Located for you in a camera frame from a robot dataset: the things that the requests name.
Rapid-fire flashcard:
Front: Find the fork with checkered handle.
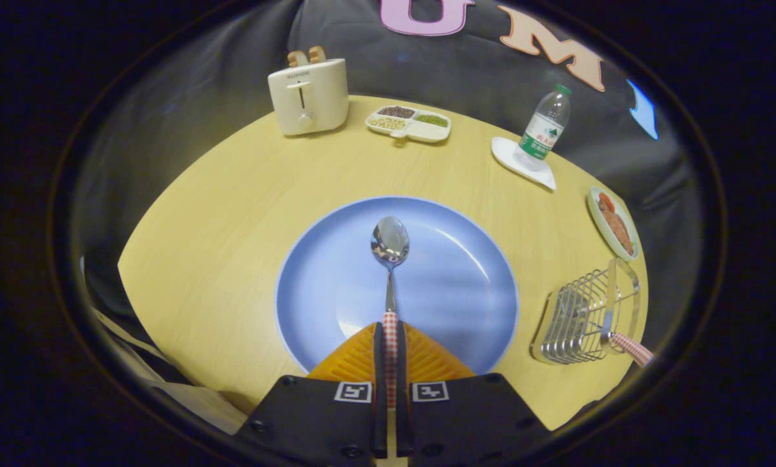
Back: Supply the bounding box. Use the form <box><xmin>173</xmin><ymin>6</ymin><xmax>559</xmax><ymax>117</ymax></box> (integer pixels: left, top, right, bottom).
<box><xmin>600</xmin><ymin>310</ymin><xmax>655</xmax><ymax>368</ymax></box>

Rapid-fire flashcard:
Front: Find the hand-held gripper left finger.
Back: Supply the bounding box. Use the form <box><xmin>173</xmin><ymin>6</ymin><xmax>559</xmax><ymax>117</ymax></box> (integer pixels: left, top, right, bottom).
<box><xmin>235</xmin><ymin>322</ymin><xmax>388</xmax><ymax>467</ymax></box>

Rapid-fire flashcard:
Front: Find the metal cutlery holder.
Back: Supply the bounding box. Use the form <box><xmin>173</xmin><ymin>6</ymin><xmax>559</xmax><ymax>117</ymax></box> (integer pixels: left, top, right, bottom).
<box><xmin>530</xmin><ymin>258</ymin><xmax>641</xmax><ymax>365</ymax></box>

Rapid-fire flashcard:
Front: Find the person's beige clothing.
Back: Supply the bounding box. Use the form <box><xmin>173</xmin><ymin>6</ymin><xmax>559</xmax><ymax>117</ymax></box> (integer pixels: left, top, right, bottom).
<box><xmin>80</xmin><ymin>256</ymin><xmax>249</xmax><ymax>435</ymax></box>

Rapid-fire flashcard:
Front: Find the white divided bean dish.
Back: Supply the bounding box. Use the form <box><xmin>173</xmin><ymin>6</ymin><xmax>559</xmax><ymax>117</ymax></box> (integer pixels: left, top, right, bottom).
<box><xmin>365</xmin><ymin>105</ymin><xmax>452</xmax><ymax>145</ymax></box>

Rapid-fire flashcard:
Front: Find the blue round plate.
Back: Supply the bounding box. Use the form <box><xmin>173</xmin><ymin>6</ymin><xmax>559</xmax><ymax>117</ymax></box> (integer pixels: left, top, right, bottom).
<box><xmin>275</xmin><ymin>196</ymin><xmax>519</xmax><ymax>376</ymax></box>

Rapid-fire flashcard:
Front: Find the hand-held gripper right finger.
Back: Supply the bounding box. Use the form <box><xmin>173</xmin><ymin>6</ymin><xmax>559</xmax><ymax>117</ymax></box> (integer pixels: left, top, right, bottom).
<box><xmin>394</xmin><ymin>322</ymin><xmax>557</xmax><ymax>467</ymax></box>

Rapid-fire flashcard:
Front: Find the white square coaster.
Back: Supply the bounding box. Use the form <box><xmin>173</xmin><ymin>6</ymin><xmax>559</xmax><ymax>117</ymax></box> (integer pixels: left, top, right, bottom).
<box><xmin>491</xmin><ymin>136</ymin><xmax>557</xmax><ymax>191</ymax></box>

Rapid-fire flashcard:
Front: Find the green plate with meat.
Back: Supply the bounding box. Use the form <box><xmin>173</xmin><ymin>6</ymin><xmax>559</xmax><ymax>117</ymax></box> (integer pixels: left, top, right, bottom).
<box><xmin>587</xmin><ymin>187</ymin><xmax>640</xmax><ymax>262</ymax></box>

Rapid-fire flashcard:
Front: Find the spoon with checkered handle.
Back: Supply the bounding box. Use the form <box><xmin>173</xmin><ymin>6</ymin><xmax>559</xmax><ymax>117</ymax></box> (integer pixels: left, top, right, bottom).
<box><xmin>370</xmin><ymin>216</ymin><xmax>411</xmax><ymax>409</ymax></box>

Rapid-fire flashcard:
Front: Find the white toaster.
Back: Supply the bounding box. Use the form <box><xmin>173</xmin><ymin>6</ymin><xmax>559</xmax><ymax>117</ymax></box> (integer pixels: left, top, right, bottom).
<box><xmin>268</xmin><ymin>58</ymin><xmax>350</xmax><ymax>137</ymax></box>

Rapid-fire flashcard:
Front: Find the clear water bottle green cap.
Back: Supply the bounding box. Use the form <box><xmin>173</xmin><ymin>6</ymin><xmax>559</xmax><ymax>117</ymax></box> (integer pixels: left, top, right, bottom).
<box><xmin>514</xmin><ymin>84</ymin><xmax>572</xmax><ymax>171</ymax></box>

